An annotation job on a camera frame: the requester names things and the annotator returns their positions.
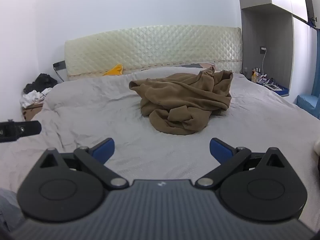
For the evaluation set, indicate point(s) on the blue curtain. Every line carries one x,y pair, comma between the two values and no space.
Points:
317,62

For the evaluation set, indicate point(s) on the yellow cloth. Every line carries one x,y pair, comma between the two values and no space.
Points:
115,71

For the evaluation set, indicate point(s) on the pink pillow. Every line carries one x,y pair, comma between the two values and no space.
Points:
206,66

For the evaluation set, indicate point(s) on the cardboard box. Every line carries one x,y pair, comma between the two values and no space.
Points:
31,112

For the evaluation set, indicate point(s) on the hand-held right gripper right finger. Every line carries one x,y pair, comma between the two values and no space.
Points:
220,150

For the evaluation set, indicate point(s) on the wall socket with charger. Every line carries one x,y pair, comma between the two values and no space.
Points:
263,49

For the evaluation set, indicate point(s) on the blue cushioned seat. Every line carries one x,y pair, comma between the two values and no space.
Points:
308,103

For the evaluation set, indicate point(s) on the person's leg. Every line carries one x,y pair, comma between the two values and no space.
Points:
7,205

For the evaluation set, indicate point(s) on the black wall socket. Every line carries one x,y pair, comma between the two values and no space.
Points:
59,65

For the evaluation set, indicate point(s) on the black clothes pile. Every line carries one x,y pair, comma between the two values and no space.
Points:
45,80

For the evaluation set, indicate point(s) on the blue tray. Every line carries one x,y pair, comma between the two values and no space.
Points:
282,91

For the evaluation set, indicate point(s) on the small dark bottle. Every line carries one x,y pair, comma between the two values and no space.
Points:
258,72

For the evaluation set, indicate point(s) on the small yellow bottle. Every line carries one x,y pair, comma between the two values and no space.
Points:
254,76

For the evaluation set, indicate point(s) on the brown zip hoodie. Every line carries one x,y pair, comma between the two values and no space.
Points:
180,97

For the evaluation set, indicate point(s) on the white clothes pile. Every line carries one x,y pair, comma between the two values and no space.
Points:
32,97

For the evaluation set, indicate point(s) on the cream quilted headboard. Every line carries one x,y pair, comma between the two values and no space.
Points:
150,47

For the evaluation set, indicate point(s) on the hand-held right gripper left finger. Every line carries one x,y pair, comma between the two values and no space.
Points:
106,147

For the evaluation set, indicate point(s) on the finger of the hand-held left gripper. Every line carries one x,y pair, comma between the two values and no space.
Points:
30,128

